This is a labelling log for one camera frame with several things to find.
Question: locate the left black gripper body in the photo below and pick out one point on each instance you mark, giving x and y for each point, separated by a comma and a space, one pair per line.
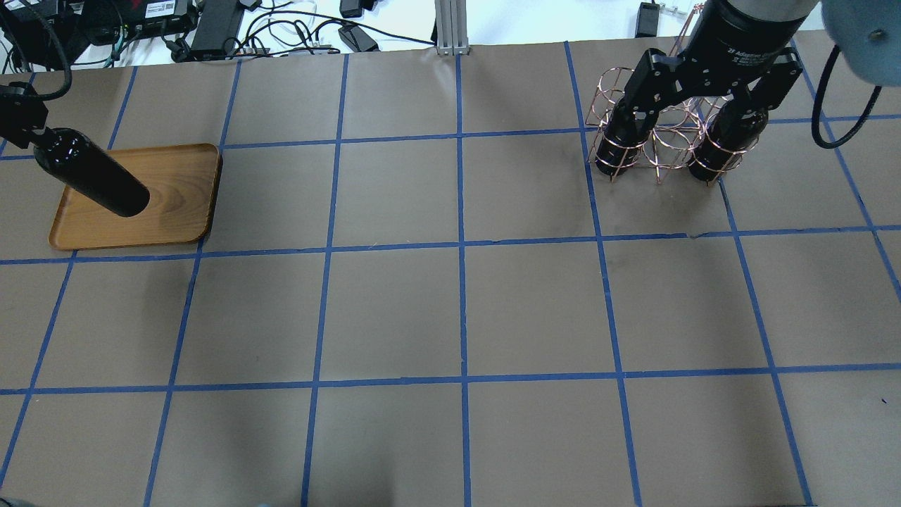
15, 117

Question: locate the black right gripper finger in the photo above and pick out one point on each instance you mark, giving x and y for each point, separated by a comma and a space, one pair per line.
757, 113
637, 118

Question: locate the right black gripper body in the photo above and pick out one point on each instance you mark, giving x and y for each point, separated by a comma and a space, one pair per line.
740, 35

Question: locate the dark wine bottle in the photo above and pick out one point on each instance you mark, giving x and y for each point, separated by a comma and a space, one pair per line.
617, 151
722, 144
81, 164

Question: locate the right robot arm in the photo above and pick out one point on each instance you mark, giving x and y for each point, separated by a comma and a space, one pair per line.
867, 35

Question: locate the wooden tray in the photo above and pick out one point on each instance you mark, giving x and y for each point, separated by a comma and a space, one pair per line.
182, 181

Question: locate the black power brick right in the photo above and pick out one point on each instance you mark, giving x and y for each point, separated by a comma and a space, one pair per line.
647, 20

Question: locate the black electronics box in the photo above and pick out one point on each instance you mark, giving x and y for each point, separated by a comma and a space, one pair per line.
216, 33

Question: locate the black power adapter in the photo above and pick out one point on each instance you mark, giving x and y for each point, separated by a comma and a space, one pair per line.
356, 39

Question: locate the copper wire bottle basket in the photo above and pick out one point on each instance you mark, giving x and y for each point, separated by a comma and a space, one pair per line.
678, 129

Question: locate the aluminium profile post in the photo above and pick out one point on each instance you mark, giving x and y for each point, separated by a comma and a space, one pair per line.
452, 37

